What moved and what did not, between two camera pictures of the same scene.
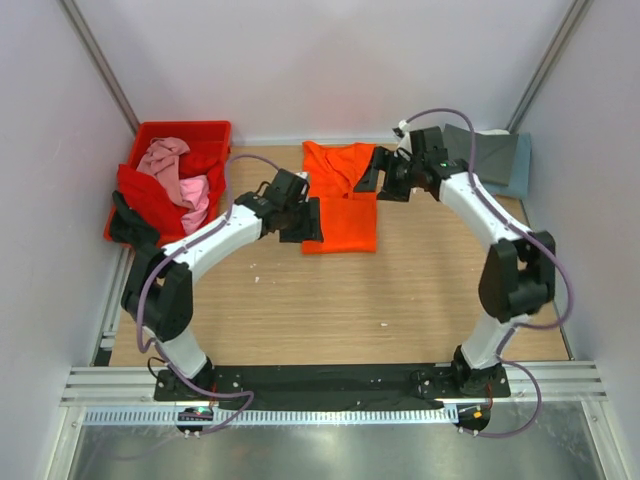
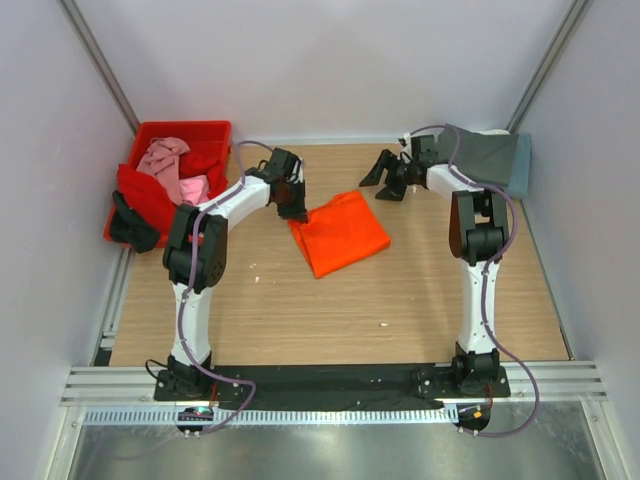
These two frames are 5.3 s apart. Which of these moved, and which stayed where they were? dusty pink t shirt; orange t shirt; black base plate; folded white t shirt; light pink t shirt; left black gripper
Moved: orange t shirt; left black gripper
Stayed: dusty pink t shirt; black base plate; light pink t shirt; folded white t shirt
